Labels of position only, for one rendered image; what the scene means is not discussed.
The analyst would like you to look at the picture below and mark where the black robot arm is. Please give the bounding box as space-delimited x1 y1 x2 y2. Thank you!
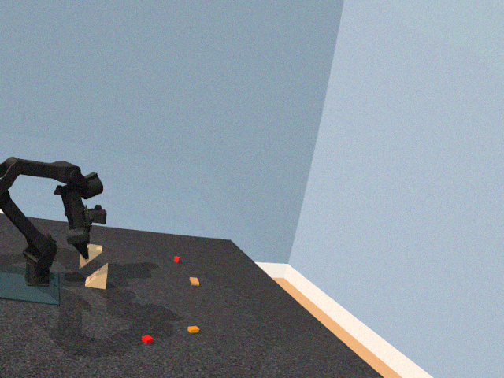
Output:
0 157 107 287

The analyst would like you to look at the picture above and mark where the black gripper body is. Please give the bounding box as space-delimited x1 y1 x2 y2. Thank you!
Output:
65 203 89 245

